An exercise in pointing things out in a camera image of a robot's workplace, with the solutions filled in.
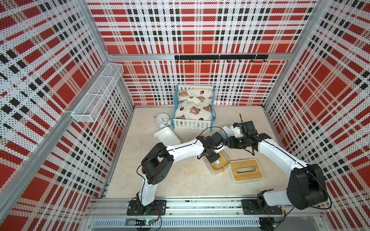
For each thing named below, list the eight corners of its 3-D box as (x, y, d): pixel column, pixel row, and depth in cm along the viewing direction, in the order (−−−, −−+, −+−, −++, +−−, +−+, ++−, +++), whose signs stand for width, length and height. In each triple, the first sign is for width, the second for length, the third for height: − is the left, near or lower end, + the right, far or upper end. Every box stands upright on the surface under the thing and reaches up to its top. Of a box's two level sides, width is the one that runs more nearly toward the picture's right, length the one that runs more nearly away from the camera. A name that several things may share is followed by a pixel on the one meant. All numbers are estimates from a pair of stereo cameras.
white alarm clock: (159, 130, 107) (158, 127, 104) (153, 119, 114) (152, 115, 111) (173, 124, 110) (172, 121, 107) (166, 114, 118) (165, 110, 114)
